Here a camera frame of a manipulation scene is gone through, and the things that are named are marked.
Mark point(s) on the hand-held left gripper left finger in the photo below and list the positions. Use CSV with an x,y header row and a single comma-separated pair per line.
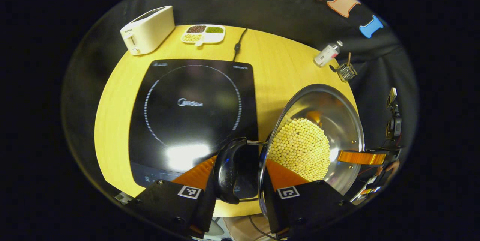
x,y
208,211

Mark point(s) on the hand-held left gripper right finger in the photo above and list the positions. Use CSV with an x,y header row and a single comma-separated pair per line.
x,y
270,211

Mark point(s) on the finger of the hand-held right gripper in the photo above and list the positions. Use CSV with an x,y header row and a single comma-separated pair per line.
x,y
362,157

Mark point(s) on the black induction cooktop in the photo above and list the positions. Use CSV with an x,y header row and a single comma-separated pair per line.
x,y
191,121

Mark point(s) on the layer of yellow beans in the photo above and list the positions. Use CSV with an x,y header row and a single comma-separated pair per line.
x,y
300,151

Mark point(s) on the small glass jar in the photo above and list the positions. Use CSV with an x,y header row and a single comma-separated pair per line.
x,y
347,73

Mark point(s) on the thin wooden stick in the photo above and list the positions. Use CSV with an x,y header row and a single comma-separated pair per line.
x,y
349,59

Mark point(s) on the white printed sheet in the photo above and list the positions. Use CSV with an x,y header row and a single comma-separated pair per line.
x,y
122,198

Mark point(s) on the small clear bottle red label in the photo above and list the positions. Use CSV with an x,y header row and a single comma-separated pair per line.
x,y
327,54

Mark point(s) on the white divided snack plate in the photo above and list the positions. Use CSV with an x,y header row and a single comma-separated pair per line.
x,y
204,35

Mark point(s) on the white toaster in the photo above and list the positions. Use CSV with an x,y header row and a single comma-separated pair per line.
x,y
148,31

